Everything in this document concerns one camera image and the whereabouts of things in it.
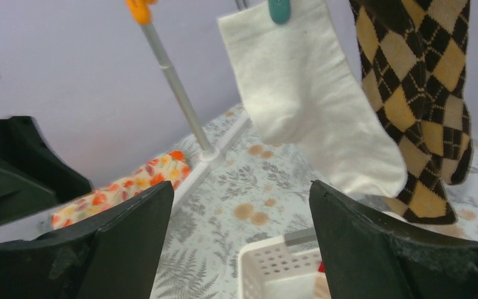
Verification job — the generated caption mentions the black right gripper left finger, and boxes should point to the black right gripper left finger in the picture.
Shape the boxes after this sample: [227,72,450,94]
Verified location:
[0,181,174,298]

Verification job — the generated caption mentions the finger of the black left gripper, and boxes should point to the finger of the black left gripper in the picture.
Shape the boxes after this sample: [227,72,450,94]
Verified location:
[0,116,93,225]

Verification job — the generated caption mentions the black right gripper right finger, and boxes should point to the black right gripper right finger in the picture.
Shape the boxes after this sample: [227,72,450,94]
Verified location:
[309,180,478,299]

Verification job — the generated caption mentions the white sock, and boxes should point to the white sock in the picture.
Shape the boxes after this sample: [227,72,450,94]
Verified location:
[217,1,407,197]

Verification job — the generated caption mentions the teal front clip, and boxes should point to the teal front clip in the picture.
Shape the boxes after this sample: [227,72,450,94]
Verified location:
[267,0,291,25]

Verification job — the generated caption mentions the orange front left clip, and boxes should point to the orange front left clip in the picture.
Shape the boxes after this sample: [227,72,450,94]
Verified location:
[125,0,158,25]

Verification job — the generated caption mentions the red snowflake sock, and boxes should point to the red snowflake sock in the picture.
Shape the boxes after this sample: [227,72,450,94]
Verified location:
[317,262,325,273]

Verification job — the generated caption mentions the white perforated sock basket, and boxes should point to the white perforated sock basket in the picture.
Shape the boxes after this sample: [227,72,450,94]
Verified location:
[237,227,330,299]

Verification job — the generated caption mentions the floral orange cloth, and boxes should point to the floral orange cloth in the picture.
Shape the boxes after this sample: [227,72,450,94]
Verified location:
[51,151,191,229]

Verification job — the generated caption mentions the floral grey tablecloth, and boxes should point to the floral grey tablecloth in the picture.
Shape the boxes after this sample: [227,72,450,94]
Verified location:
[150,125,478,298]

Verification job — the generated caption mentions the white rack left foot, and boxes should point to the white rack left foot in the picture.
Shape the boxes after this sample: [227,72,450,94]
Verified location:
[171,111,250,216]

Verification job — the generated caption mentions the grey left rack pole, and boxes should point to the grey left rack pole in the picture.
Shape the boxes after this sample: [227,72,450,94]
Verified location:
[140,23,217,157]

